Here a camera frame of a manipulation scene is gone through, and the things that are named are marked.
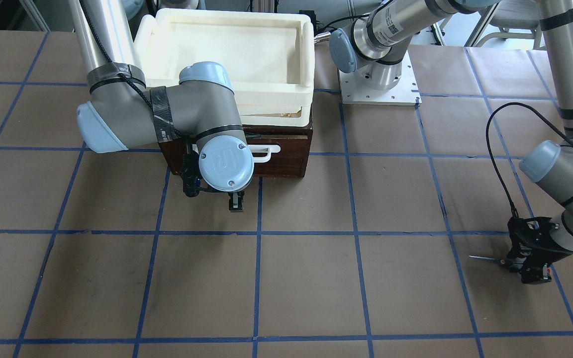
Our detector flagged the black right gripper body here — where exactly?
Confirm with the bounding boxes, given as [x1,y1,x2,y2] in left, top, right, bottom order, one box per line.
[181,166,225,198]

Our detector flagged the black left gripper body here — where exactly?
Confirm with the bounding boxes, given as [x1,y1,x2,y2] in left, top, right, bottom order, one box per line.
[507,217,563,273]

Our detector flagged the orange grey handled scissors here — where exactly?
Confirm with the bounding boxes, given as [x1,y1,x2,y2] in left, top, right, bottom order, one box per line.
[469,255,512,267]

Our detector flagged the wooden drawer with white handle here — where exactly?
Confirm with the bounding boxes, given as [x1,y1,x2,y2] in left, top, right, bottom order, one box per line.
[249,143,309,170]

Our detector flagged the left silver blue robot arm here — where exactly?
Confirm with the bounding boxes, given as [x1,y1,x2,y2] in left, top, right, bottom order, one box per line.
[328,0,573,284]

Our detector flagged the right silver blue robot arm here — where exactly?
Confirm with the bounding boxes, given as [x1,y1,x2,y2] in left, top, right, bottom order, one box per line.
[70,0,254,212]

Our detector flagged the dark wooden drawer cabinet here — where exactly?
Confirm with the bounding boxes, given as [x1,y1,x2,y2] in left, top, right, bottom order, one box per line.
[160,122,313,179]

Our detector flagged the white foam tray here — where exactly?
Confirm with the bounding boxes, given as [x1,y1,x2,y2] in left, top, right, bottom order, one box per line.
[134,8,315,127]

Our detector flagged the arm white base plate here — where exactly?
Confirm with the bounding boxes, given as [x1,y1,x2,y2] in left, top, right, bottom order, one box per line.
[338,52,422,106]

